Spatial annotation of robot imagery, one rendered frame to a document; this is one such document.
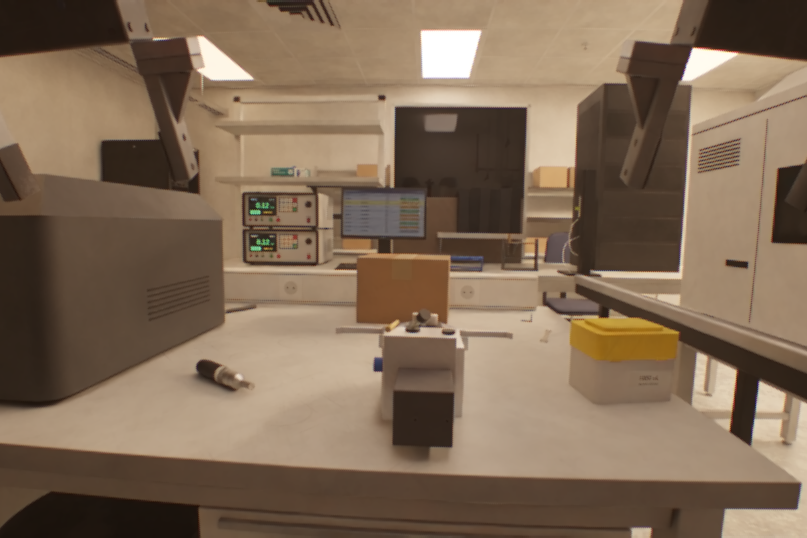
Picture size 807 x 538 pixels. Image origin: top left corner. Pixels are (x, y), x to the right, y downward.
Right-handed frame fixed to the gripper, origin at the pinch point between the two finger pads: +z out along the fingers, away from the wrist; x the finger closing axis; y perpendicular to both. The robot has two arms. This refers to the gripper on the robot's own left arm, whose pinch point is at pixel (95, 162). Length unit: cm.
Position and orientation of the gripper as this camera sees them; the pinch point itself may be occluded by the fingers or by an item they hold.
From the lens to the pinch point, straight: 41.8
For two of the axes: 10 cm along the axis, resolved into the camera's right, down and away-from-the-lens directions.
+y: -1.5, -4.9, 8.6
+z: 0.6, 8.6, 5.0
